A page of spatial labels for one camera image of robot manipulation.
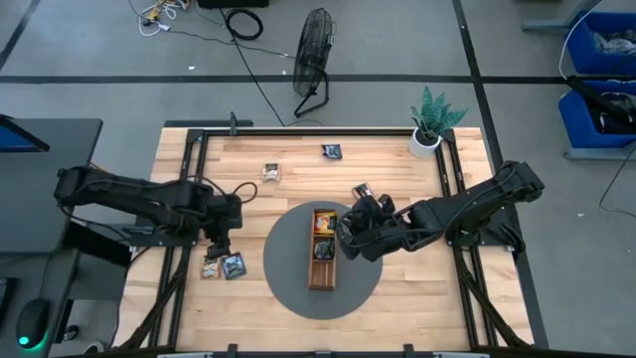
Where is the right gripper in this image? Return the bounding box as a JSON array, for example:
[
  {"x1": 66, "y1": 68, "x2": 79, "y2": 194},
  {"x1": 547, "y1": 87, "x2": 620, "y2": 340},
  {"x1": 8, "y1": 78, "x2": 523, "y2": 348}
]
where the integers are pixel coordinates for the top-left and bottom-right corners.
[{"x1": 342, "y1": 195, "x2": 398, "y2": 260}]

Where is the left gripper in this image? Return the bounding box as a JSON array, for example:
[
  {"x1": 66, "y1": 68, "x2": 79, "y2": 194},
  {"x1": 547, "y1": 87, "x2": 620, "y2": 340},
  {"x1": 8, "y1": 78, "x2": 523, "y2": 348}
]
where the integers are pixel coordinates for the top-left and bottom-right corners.
[{"x1": 206, "y1": 222, "x2": 234, "y2": 261}]

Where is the orange mango tea packet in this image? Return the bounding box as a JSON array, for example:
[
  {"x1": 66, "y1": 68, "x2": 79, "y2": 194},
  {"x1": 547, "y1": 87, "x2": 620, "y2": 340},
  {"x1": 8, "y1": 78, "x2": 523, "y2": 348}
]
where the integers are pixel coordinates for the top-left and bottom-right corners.
[{"x1": 314, "y1": 211, "x2": 338, "y2": 235}]

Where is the grey green tea packet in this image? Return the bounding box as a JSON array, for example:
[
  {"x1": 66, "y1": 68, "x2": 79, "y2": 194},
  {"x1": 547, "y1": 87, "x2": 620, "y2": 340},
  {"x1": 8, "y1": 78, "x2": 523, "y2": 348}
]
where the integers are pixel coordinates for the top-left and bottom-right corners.
[{"x1": 313, "y1": 238, "x2": 336, "y2": 261}]

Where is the wooden tea organizer box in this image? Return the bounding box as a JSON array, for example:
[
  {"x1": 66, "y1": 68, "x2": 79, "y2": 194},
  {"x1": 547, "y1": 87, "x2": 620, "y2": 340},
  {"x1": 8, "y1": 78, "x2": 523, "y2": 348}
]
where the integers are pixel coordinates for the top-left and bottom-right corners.
[{"x1": 306, "y1": 207, "x2": 340, "y2": 292}]

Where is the round grey woven mat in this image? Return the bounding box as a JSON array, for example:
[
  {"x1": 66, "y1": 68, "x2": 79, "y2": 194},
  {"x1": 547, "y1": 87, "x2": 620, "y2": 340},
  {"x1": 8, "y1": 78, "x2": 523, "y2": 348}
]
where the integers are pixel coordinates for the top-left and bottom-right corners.
[{"x1": 262, "y1": 200, "x2": 385, "y2": 321}]

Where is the snake plant in white pot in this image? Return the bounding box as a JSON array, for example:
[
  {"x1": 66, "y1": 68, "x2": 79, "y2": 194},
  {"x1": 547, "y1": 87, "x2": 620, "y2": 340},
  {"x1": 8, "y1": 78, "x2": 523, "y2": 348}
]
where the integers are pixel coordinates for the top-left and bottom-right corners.
[{"x1": 407, "y1": 85, "x2": 469, "y2": 160}]

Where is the black floor fan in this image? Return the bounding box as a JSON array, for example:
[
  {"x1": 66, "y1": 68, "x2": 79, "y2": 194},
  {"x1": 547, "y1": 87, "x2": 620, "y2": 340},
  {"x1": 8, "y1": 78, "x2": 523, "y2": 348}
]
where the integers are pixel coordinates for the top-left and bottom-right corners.
[{"x1": 291, "y1": 6, "x2": 337, "y2": 119}]

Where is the dark side desk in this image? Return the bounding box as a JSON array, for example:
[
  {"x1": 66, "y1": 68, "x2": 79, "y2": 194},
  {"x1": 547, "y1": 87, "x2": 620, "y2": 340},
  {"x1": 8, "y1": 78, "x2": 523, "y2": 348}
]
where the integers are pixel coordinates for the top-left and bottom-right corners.
[{"x1": 0, "y1": 248, "x2": 80, "y2": 358}]

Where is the black desk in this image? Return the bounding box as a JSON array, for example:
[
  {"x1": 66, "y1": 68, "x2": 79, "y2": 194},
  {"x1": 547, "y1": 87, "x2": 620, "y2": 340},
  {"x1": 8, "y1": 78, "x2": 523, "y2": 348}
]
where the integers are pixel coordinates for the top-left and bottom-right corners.
[{"x1": 0, "y1": 117, "x2": 104, "y2": 255}]

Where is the black computer mouse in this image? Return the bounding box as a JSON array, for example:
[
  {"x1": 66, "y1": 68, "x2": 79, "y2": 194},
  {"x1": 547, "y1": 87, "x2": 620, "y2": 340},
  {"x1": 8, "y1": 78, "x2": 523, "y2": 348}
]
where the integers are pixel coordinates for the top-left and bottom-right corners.
[{"x1": 15, "y1": 296, "x2": 51, "y2": 349}]

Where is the blue storage bin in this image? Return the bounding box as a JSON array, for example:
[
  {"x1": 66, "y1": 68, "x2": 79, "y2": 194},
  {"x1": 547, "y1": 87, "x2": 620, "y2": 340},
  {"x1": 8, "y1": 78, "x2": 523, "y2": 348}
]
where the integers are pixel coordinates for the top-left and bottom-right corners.
[
  {"x1": 557, "y1": 79, "x2": 636, "y2": 150},
  {"x1": 565, "y1": 10, "x2": 636, "y2": 77}
]

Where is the monitor with blue screen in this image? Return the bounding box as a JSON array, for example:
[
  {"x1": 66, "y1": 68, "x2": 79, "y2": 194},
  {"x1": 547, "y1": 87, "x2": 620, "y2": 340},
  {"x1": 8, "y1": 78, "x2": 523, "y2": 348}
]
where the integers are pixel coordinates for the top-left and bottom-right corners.
[{"x1": 0, "y1": 113, "x2": 51, "y2": 154}]

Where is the black bar across bins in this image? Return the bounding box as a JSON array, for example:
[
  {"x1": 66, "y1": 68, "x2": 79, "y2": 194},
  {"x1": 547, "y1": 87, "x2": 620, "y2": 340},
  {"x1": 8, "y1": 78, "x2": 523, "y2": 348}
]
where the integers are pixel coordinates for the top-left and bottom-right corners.
[{"x1": 565, "y1": 74, "x2": 636, "y2": 128}]

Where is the black box on floor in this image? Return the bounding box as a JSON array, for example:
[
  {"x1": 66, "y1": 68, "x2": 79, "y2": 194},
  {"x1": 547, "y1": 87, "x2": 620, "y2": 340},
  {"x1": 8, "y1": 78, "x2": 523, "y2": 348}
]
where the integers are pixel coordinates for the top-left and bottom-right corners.
[{"x1": 197, "y1": 0, "x2": 270, "y2": 10}]

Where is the grey table base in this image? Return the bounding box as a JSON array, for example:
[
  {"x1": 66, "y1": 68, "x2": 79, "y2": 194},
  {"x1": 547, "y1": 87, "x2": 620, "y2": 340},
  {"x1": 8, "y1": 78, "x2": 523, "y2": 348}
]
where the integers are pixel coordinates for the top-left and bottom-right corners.
[{"x1": 521, "y1": 0, "x2": 605, "y2": 35}]

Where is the black aluminium table frame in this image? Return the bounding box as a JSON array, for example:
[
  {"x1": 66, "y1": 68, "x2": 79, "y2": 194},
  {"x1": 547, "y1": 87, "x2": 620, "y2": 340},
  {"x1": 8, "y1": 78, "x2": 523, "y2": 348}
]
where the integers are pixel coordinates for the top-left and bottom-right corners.
[{"x1": 116, "y1": 126, "x2": 533, "y2": 358}]

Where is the long black floor cable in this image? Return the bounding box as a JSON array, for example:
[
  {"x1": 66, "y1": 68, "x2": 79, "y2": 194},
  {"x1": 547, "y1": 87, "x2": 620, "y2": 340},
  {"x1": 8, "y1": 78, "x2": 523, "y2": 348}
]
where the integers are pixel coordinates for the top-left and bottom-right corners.
[{"x1": 219, "y1": 9, "x2": 287, "y2": 127}]

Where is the black coiled cable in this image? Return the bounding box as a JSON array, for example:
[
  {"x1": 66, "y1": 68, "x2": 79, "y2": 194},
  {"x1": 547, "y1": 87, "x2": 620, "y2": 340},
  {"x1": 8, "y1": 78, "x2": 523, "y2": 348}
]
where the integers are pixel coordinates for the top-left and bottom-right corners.
[{"x1": 224, "y1": 7, "x2": 264, "y2": 42}]

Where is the white and yellow cable bundle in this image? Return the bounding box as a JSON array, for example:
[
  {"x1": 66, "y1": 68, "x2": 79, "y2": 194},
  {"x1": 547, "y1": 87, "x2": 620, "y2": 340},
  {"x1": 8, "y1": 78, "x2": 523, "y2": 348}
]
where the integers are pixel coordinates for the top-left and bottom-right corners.
[{"x1": 137, "y1": 0, "x2": 190, "y2": 38}]

